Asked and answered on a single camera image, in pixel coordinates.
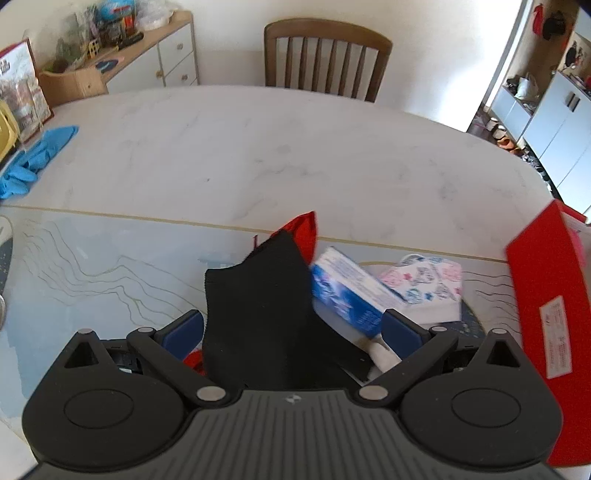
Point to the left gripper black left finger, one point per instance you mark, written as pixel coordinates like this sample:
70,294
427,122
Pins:
163,352

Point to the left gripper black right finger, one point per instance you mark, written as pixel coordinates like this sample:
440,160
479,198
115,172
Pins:
420,351

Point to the red white cardboard box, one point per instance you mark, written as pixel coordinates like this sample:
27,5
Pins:
549,263

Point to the floral tissue pack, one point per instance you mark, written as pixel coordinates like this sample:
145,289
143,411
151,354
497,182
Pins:
431,286

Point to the blue white small box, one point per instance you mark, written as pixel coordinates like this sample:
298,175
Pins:
352,293

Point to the black glove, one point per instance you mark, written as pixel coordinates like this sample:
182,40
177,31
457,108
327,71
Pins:
262,332

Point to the light blue table mat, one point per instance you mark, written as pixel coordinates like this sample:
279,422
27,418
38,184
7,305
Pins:
111,274

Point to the blue rubber glove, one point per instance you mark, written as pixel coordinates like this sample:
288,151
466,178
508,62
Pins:
23,171

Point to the white tall cupboard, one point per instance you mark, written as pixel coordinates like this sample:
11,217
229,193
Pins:
553,131

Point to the white handbag on shelf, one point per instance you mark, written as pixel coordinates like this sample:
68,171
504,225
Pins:
527,88

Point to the white wooden drawer cabinet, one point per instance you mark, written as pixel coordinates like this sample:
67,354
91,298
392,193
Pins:
164,57

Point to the picture book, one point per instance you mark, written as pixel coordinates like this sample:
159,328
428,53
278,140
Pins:
21,90

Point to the wooden dining chair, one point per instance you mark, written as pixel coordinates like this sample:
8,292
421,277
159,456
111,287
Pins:
325,56

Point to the blue globe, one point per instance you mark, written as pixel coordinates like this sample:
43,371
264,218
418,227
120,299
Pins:
115,10

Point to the red strap bag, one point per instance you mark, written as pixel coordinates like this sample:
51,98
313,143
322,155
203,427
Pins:
304,231

